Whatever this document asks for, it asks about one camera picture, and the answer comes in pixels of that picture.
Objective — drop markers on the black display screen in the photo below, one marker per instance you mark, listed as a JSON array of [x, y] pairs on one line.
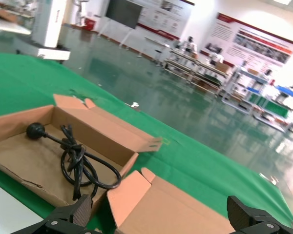
[[123, 13]]

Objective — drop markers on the large red-trimmed wall poster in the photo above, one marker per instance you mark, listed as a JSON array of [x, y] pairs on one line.
[[254, 41]]

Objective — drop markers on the open brown cardboard box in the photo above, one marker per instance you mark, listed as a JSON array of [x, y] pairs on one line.
[[34, 161], [161, 209]]

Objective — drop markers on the green table cloth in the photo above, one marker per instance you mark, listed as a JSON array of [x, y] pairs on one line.
[[185, 170]]

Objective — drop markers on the long workbench rack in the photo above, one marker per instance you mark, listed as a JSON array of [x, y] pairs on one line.
[[195, 73]]

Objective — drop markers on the metal shelf rack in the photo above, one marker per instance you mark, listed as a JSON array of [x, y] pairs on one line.
[[258, 102]]

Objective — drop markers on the white machine cabinet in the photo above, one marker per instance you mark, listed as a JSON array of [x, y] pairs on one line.
[[50, 26]]

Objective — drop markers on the person in white shirt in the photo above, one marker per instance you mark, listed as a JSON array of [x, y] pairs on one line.
[[216, 58], [190, 46]]

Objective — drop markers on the white work table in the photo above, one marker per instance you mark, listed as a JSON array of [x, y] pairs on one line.
[[7, 26]]

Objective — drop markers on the white wall poster board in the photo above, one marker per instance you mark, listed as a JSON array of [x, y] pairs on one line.
[[166, 17]]

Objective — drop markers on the brown cardboard carton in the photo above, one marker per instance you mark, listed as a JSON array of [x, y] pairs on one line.
[[6, 15]]

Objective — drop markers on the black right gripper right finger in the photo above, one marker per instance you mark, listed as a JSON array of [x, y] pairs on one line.
[[241, 214]]

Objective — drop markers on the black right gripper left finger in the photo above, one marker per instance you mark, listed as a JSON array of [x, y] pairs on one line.
[[81, 210]]

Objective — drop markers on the red bin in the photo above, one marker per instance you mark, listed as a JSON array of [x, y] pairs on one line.
[[90, 24]]

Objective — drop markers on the white paper scrap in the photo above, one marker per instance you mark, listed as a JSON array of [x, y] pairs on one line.
[[134, 104]]

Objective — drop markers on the small closed cardboard box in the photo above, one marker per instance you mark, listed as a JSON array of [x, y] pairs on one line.
[[222, 67]]

